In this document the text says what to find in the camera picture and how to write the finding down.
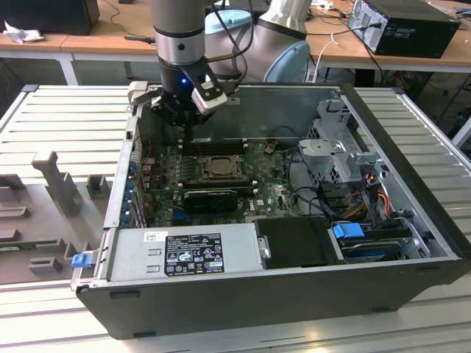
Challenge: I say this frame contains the silver power supply unit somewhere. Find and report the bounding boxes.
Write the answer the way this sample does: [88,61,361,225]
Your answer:
[106,223,264,285]

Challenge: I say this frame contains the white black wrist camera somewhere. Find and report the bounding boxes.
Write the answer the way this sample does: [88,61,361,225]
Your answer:
[190,71,228,113]

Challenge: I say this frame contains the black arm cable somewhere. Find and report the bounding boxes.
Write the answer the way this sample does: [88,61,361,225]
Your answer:
[205,0,255,80]

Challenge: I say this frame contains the metal wire locking lever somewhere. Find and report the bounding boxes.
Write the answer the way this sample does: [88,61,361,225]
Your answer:
[202,169,246,182]

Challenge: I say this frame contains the grey parts rack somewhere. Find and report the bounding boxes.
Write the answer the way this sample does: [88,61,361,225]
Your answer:
[0,150,116,285]

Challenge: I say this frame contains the black plastic air shroud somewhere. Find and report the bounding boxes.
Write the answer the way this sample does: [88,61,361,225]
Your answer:
[253,216,347,269]

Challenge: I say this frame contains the black desktop PC tower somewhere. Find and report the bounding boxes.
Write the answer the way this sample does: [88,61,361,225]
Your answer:
[347,0,462,60]

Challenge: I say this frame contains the hard disk in blue carrier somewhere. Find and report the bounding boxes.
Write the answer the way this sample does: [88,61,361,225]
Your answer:
[330,222,409,264]

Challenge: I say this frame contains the black open PC case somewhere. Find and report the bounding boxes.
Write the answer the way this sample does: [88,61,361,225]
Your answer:
[69,82,471,341]

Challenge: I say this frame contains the crumpled white paper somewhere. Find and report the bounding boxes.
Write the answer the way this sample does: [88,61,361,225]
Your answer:
[2,20,46,45]

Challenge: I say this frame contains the black RAM slot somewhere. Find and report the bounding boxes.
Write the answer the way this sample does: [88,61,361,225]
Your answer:
[180,180,258,189]
[180,177,258,186]
[181,149,248,156]
[181,143,248,149]
[180,183,259,193]
[181,146,248,153]
[181,140,248,146]

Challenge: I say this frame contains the CPU socket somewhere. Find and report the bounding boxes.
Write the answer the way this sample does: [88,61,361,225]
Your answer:
[199,155,247,182]

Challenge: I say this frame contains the black graphics card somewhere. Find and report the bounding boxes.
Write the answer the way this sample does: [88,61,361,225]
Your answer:
[183,189,239,213]

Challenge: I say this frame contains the green motherboard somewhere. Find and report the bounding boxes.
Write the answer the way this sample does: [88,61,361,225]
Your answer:
[141,141,325,229]

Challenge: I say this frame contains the metal drive cage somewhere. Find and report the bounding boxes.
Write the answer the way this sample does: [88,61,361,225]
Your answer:
[297,97,391,193]

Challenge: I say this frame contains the white cable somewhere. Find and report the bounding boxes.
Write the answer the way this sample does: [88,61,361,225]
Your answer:
[304,31,340,82]

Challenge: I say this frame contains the black box on desk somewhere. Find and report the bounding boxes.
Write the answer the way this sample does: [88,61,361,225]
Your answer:
[0,0,101,37]

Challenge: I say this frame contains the green RAM stick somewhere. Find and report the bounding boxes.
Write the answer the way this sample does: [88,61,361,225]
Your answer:
[0,240,60,254]

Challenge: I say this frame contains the wooden desk white frame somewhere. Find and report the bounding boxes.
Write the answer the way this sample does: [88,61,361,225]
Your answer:
[0,0,163,88]
[308,3,471,89]

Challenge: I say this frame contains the yellow orange power wires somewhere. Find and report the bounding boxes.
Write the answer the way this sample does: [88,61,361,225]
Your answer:
[345,183,392,218]

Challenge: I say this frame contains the black cable bundle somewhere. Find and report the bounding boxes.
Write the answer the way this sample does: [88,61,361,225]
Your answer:
[288,146,334,218]

